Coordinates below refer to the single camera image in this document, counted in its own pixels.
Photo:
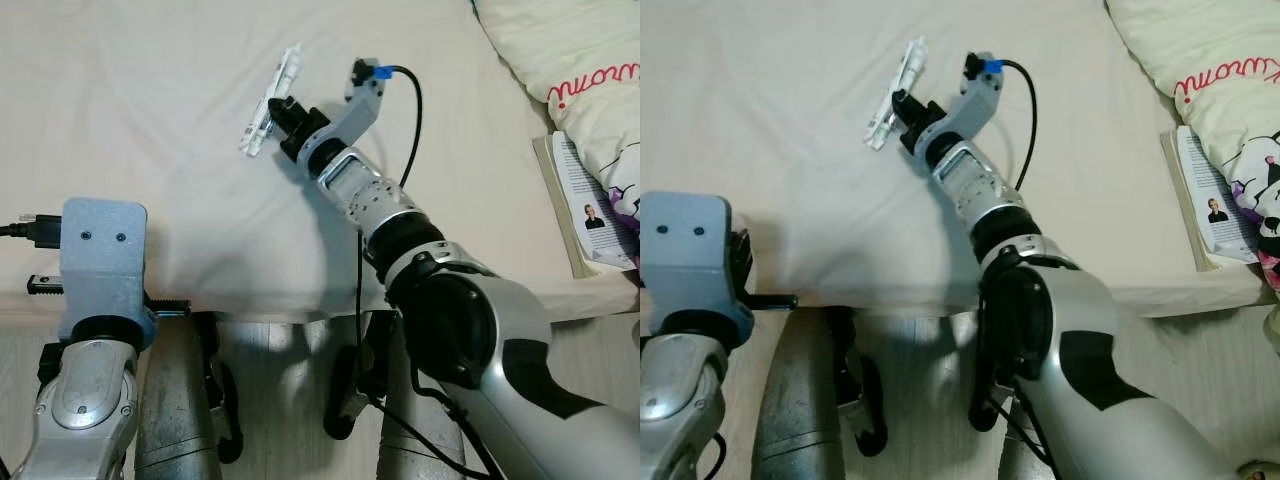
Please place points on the white paperback book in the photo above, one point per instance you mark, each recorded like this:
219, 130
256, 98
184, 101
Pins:
1215, 190
590, 190

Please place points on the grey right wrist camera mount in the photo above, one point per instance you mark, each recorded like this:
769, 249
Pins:
975, 105
360, 110

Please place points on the white remote control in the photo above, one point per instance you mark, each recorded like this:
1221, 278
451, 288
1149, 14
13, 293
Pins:
908, 70
282, 78

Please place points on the grey left robot leg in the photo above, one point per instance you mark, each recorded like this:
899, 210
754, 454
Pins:
790, 400
175, 400

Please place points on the cream Kuromi print pillow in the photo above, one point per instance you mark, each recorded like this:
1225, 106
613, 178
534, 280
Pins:
560, 50
1200, 40

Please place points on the white sheeted bed mattress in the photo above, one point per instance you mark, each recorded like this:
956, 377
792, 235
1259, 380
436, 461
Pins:
150, 100
800, 100

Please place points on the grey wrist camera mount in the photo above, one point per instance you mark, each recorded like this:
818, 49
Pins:
690, 260
975, 105
360, 110
100, 270

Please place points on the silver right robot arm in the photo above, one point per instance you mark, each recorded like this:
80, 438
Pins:
375, 200
985, 190

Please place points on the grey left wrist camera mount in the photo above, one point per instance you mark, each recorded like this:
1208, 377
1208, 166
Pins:
100, 270
690, 260

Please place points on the grey right robot leg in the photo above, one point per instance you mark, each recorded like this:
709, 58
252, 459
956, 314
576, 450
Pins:
985, 400
420, 455

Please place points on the grey robot leg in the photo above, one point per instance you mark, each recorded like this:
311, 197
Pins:
175, 400
790, 400
420, 455
985, 400

